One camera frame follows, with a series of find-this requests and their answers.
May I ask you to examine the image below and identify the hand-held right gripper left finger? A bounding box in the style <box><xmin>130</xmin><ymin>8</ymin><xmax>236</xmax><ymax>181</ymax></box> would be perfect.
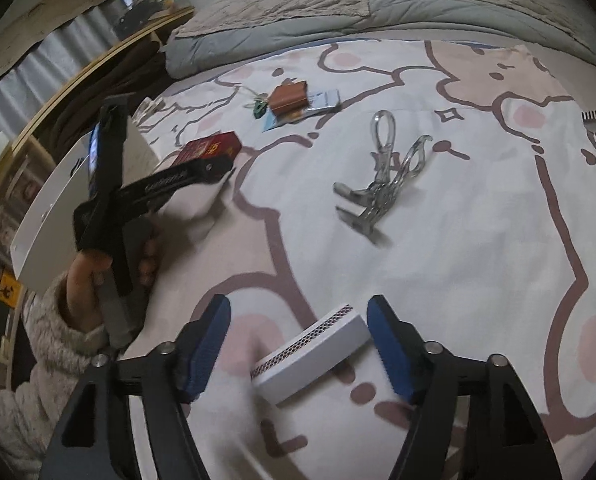
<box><xmin>38</xmin><ymin>294</ymin><xmax>233</xmax><ymax>480</ymax></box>

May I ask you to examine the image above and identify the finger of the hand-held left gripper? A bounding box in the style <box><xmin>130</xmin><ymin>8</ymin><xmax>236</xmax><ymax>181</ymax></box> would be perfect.
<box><xmin>175</xmin><ymin>156</ymin><xmax>235</xmax><ymax>188</ymax></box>

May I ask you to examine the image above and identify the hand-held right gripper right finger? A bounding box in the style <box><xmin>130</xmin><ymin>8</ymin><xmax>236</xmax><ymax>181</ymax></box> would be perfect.
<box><xmin>367</xmin><ymin>294</ymin><xmax>563</xmax><ymax>480</ymax></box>

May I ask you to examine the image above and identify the red card box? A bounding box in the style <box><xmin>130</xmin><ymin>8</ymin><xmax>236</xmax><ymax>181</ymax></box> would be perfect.
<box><xmin>170</xmin><ymin>131</ymin><xmax>243</xmax><ymax>168</ymax></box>

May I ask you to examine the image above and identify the white storage box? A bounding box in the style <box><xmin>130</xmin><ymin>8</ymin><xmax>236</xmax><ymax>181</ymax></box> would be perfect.
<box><xmin>9</xmin><ymin>119</ymin><xmax>223</xmax><ymax>295</ymax></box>

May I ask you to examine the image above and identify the white matchbox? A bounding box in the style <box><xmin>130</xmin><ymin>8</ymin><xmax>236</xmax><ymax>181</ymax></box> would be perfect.
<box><xmin>250</xmin><ymin>304</ymin><xmax>371</xmax><ymax>405</ymax></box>

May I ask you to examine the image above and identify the brown leather wallet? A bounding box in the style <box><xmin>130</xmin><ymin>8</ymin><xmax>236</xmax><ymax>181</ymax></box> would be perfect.
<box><xmin>269</xmin><ymin>81</ymin><xmax>309</xmax><ymax>112</ymax></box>

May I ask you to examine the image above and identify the light blue sachet packet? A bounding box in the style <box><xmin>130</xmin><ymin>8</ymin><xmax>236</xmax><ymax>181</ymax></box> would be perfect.
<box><xmin>262</xmin><ymin>89</ymin><xmax>341</xmax><ymax>133</ymax></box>

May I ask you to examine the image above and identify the person's left forearm fuzzy sleeve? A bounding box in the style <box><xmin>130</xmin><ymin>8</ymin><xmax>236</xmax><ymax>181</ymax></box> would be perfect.
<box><xmin>0</xmin><ymin>275</ymin><xmax>114</xmax><ymax>476</ymax></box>

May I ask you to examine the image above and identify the person's left hand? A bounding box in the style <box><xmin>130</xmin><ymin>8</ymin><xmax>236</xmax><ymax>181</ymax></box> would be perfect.
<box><xmin>65</xmin><ymin>235</ymin><xmax>161</xmax><ymax>333</ymax></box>

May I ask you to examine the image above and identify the dark cloth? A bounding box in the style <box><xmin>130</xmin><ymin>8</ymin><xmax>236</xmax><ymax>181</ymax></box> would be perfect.
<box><xmin>53</xmin><ymin>45</ymin><xmax>173</xmax><ymax>161</ymax></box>

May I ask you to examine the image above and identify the wooden shelf unit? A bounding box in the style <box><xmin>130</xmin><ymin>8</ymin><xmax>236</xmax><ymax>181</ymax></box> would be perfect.
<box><xmin>0</xmin><ymin>7</ymin><xmax>196</xmax><ymax>376</ymax></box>

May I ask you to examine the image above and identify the grey curtain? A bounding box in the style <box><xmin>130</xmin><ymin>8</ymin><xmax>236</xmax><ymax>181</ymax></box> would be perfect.
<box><xmin>0</xmin><ymin>0</ymin><xmax>124</xmax><ymax>111</ymax></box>

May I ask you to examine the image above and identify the grey duvet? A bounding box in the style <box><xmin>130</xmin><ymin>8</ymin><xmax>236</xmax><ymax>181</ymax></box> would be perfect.
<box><xmin>165</xmin><ymin>0</ymin><xmax>596</xmax><ymax>81</ymax></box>

